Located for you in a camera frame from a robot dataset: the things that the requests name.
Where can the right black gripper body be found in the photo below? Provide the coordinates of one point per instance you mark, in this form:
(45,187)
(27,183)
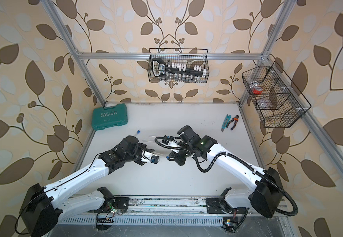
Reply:
(185,152)

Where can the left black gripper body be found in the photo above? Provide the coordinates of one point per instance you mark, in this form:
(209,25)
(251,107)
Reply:
(137,155)

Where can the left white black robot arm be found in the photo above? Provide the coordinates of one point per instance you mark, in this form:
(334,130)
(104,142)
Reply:
(44,207)

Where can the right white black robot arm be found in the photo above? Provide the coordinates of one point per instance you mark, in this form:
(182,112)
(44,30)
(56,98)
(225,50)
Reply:
(264,191)

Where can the green plastic tool case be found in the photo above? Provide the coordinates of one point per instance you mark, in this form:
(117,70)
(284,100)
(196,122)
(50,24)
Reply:
(107,117)

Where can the teal utility knife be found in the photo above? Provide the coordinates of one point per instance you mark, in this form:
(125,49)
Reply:
(225,122)

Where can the orange black pliers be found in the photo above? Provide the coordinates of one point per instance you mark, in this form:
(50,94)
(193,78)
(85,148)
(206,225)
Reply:
(233,122)

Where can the red item in basket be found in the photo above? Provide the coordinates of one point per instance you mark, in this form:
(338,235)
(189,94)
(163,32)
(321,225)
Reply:
(256,89)

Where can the black socket holder set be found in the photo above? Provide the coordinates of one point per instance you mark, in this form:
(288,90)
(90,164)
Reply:
(174,68)

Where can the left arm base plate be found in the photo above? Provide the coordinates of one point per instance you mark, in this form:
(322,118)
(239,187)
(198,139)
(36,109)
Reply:
(115,204)

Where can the aluminium front rail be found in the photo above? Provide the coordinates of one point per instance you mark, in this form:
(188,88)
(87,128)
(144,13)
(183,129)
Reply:
(138,205)

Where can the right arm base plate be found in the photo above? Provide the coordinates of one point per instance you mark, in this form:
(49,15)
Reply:
(218,206)

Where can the black wire basket back wall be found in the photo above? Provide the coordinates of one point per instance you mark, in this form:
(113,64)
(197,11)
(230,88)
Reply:
(189,53)

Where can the black wire basket wall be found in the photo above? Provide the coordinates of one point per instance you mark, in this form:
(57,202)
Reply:
(282,102)
(189,53)

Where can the black wire basket right wall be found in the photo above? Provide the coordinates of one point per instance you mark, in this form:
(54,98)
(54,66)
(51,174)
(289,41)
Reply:
(282,102)

